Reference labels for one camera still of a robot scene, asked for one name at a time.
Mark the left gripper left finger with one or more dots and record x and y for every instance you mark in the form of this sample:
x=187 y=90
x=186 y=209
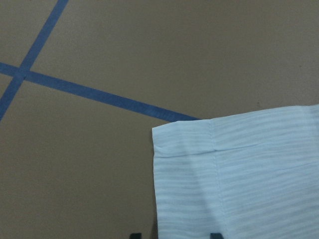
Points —
x=135 y=236

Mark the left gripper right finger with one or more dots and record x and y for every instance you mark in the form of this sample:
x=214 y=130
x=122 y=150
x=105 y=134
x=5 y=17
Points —
x=215 y=236

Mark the light blue button shirt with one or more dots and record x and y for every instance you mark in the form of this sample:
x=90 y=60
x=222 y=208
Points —
x=246 y=176

